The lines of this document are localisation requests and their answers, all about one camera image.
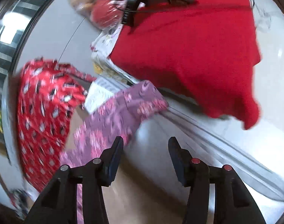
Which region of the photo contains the purple floral patterned garment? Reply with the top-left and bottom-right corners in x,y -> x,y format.
59,79 -> 169,224

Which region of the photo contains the plastic wrapped plush toy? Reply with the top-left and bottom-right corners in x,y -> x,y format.
69,0 -> 125,30

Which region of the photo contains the beige fleece blanket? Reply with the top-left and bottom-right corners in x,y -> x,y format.
64,108 -> 192,224

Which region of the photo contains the plain red cloth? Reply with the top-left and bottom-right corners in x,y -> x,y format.
110,0 -> 261,129

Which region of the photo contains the red penguin print fabric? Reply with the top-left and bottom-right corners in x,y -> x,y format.
16,58 -> 96,192

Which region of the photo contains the grey striped window blind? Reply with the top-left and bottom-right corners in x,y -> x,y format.
0,0 -> 51,144

